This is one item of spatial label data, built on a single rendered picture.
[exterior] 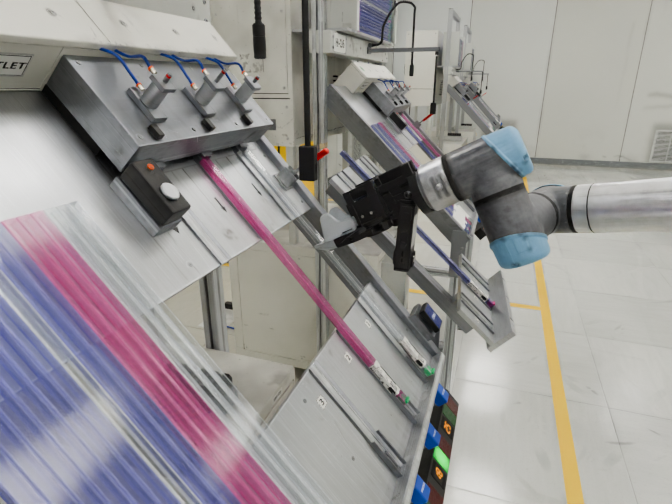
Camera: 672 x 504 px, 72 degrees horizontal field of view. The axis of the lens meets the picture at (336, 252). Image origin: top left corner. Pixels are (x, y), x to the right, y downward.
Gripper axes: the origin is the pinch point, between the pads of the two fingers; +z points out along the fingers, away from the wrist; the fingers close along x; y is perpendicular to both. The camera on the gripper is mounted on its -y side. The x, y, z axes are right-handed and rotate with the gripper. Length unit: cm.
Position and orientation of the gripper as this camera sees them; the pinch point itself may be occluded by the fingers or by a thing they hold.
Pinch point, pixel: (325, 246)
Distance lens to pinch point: 81.0
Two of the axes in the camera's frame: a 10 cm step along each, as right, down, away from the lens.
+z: -8.3, 3.4, 4.3
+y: -4.4, -8.8, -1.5
